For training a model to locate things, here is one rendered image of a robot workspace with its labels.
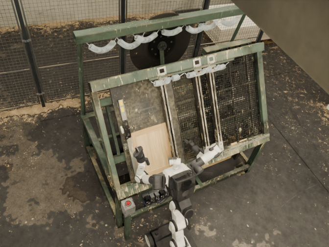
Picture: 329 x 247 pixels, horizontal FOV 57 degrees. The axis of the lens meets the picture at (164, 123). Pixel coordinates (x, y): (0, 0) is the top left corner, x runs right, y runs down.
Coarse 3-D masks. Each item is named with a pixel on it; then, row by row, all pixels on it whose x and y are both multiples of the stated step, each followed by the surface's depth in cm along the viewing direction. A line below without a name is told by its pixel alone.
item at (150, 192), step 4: (140, 192) 345; (144, 192) 351; (148, 192) 353; (152, 192) 353; (156, 192) 351; (160, 192) 351; (164, 192) 356; (140, 196) 352; (144, 196) 346; (148, 196) 347; (152, 196) 347; (156, 196) 348; (160, 196) 355; (168, 196) 367; (140, 200) 361; (144, 200) 350; (148, 200) 347; (152, 200) 352; (156, 200) 359; (164, 200) 363; (148, 204) 355; (156, 204) 359
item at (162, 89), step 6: (162, 78) 324; (168, 78) 313; (162, 90) 330; (162, 96) 333; (162, 102) 338; (168, 102) 336; (168, 108) 338; (168, 114) 341; (168, 120) 340; (168, 126) 342; (168, 132) 345; (168, 138) 350; (174, 138) 348; (174, 144) 350; (174, 150) 352; (174, 156) 352
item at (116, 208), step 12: (84, 120) 408; (84, 132) 430; (252, 132) 432; (84, 144) 462; (96, 144) 384; (264, 144) 426; (96, 156) 390; (240, 156) 482; (252, 156) 459; (96, 168) 432; (240, 168) 459; (108, 180) 360; (120, 180) 360; (216, 180) 440; (108, 192) 409; (120, 204) 350; (120, 216) 373; (132, 216) 390
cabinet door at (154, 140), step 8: (144, 128) 336; (152, 128) 339; (160, 128) 344; (136, 136) 333; (144, 136) 337; (152, 136) 342; (160, 136) 346; (136, 144) 334; (144, 144) 339; (152, 144) 343; (160, 144) 348; (168, 144) 352; (144, 152) 341; (152, 152) 345; (160, 152) 350; (168, 152) 354; (136, 160) 338; (152, 160) 347; (160, 160) 351; (152, 168) 349; (160, 168) 353
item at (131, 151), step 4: (120, 100) 315; (120, 108) 317; (124, 108) 319; (120, 112) 319; (124, 112) 320; (124, 116) 320; (124, 132) 327; (128, 140) 327; (128, 144) 328; (132, 144) 330; (132, 148) 331; (132, 152) 332; (132, 156) 333; (132, 160) 333; (132, 164) 335; (136, 164) 336; (136, 168) 337; (136, 172) 338
